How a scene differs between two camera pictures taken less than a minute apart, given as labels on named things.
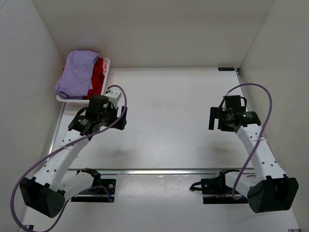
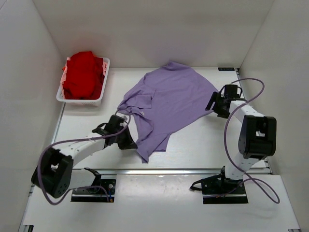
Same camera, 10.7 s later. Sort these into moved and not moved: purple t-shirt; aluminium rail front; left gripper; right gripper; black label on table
Moved: left gripper; purple t-shirt; right gripper
Not moved: black label on table; aluminium rail front
